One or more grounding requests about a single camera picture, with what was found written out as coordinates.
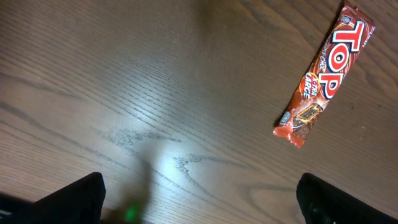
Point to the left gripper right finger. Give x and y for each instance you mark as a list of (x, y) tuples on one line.
[(321, 202)]

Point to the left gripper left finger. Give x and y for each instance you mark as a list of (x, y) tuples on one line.
[(79, 202)]

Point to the orange Top chocolate bar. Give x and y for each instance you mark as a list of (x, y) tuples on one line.
[(325, 75)]

